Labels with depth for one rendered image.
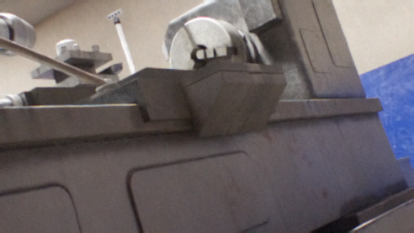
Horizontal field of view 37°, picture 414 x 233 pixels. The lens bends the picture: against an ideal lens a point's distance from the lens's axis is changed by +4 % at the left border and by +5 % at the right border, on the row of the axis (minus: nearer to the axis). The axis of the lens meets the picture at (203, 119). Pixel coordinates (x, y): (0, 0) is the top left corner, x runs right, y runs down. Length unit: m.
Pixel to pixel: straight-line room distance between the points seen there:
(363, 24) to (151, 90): 4.38
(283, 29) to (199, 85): 0.88
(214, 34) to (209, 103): 0.77
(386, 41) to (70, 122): 4.54
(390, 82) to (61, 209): 4.57
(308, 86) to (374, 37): 3.41
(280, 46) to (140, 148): 1.02
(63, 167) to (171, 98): 0.30
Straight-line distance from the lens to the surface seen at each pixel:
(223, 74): 1.19
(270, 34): 2.08
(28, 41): 1.38
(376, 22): 5.41
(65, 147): 1.00
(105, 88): 1.20
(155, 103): 1.15
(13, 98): 1.60
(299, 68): 2.02
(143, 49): 6.58
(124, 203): 1.06
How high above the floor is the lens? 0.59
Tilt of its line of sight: 9 degrees up
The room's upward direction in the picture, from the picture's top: 18 degrees counter-clockwise
